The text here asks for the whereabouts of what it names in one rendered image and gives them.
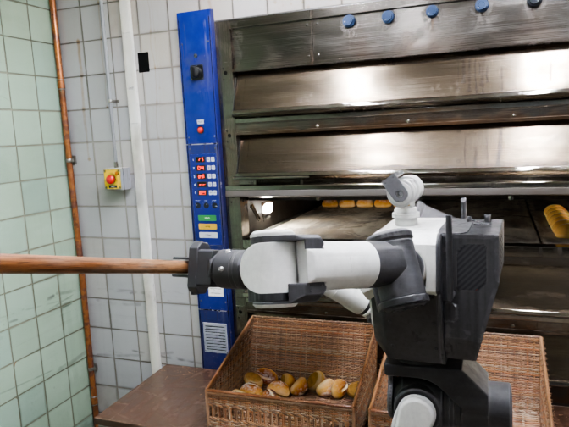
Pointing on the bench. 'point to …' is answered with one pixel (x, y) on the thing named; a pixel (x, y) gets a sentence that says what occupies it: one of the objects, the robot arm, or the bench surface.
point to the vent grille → (215, 337)
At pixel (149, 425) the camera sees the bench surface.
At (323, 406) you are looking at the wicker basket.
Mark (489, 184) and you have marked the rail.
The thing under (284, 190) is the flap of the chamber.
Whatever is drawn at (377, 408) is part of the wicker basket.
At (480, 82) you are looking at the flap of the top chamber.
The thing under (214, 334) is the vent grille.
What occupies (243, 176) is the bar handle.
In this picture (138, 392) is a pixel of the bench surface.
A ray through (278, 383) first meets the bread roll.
